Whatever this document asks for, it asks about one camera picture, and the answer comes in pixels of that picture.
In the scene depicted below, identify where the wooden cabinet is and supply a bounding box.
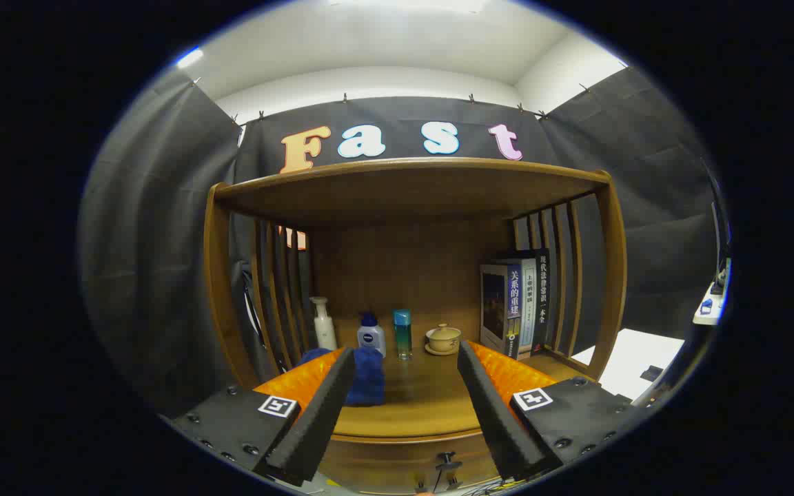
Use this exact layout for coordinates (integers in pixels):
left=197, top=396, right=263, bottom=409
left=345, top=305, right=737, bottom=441
left=203, top=157, right=629, bottom=493

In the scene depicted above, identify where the white side table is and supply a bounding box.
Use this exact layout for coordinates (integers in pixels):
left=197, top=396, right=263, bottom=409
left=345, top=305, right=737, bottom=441
left=692, top=258, right=733, bottom=327

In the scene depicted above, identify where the book with black spine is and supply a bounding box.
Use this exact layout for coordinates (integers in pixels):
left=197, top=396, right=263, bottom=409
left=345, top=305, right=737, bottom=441
left=531, top=249, right=551, bottom=353

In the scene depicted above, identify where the beige ceramic lidded cup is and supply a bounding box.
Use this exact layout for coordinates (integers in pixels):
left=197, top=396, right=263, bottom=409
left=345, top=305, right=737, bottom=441
left=425, top=323, right=463, bottom=356

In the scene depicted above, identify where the blue towel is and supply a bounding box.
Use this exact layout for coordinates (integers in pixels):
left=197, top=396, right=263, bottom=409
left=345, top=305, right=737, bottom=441
left=299, top=347, right=386, bottom=407

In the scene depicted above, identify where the white box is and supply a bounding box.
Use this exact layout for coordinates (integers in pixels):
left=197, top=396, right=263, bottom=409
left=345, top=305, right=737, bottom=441
left=571, top=328, right=686, bottom=402

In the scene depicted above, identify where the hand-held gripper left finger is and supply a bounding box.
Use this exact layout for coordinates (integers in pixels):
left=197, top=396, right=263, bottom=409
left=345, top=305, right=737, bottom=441
left=161, top=347, right=358, bottom=486

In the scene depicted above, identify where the book with pale blue spine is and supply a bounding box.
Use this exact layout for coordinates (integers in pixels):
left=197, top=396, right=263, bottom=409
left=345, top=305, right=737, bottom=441
left=521, top=258, right=538, bottom=356

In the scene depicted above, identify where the book with dark picture cover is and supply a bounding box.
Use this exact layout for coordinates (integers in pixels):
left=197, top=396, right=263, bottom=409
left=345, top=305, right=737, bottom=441
left=480, top=260, right=523, bottom=360

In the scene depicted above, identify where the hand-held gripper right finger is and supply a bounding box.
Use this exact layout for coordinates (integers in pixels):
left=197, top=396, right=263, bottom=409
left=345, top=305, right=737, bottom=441
left=457, top=340, right=646, bottom=483

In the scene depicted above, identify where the wooden countertop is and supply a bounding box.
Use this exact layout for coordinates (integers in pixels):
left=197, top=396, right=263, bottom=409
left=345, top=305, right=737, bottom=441
left=254, top=316, right=601, bottom=442

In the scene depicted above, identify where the white pump bottle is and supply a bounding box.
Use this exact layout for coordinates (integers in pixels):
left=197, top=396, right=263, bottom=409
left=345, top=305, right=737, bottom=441
left=309, top=296, right=338, bottom=352

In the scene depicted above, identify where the teal bottle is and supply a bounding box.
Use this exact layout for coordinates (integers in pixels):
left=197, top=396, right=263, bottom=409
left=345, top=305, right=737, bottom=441
left=394, top=309, right=414, bottom=360

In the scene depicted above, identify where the white lotion bottle blue cap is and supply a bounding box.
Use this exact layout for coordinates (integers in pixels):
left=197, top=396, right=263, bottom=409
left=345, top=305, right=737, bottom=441
left=357, top=312, right=387, bottom=358

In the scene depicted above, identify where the black backdrop cloth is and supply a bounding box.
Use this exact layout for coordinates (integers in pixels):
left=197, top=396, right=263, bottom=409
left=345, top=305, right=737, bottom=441
left=80, top=65, right=722, bottom=414

